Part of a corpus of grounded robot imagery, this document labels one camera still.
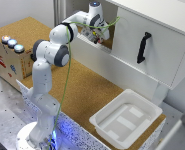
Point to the white cabinet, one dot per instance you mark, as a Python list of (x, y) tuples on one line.
[(105, 66)]

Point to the red button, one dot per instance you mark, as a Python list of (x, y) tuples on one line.
[(5, 39)]

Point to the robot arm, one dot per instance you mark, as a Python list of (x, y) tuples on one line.
[(42, 83)]

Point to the white plastic box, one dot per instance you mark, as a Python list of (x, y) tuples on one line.
[(125, 123)]

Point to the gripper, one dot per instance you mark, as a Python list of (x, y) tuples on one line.
[(104, 33)]

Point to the blue button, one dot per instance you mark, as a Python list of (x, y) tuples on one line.
[(12, 42)]

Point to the white sliding door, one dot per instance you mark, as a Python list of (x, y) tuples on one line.
[(158, 63)]

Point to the wooden drawer box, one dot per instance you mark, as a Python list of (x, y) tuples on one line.
[(12, 66)]

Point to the green button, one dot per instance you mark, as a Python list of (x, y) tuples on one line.
[(18, 48)]

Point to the pink block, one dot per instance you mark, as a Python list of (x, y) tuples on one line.
[(98, 41)]

